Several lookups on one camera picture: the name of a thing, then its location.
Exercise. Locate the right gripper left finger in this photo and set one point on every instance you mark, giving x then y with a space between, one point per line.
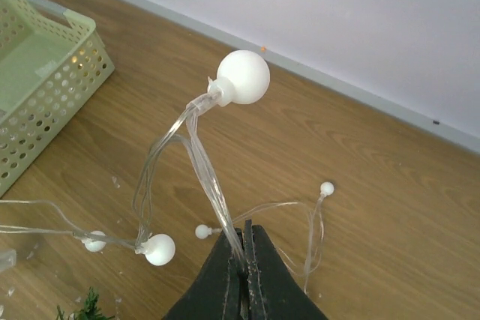
215 294

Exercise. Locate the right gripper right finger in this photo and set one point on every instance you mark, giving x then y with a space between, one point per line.
271 291

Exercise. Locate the small green christmas tree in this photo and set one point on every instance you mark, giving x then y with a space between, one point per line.
89 310

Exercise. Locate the white ball string lights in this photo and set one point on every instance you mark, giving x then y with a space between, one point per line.
243 77

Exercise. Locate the pale green perforated basket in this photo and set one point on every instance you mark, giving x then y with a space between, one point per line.
40 90

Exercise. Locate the clear plastic battery box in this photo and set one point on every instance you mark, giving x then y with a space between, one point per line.
8 259

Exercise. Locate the gold bauble ornament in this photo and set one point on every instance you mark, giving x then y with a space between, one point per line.
81 63

